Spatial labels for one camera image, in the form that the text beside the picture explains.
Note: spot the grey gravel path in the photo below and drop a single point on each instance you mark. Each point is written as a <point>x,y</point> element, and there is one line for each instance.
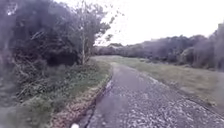
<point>140,103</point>

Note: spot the grass verge with leaves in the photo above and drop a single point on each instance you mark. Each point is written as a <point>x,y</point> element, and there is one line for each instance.
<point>56,90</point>

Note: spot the grass field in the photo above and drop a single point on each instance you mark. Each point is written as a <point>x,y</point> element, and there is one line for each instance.
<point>180,76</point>

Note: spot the row of trees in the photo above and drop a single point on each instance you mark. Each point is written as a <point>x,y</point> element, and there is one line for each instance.
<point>180,50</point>

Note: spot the robot's own part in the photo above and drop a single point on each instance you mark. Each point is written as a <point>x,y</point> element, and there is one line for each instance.
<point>75,126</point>

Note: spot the wood of dark trees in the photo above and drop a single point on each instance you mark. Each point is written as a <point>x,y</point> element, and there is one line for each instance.
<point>40,36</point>

